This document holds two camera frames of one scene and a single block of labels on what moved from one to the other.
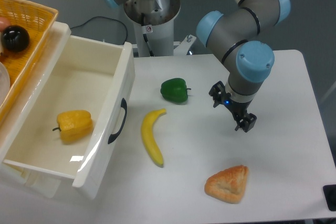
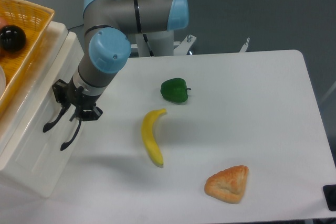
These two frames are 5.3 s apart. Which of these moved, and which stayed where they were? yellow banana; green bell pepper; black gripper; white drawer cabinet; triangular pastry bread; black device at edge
Moved: white drawer cabinet; black gripper
Stayed: green bell pepper; black device at edge; triangular pastry bread; yellow banana
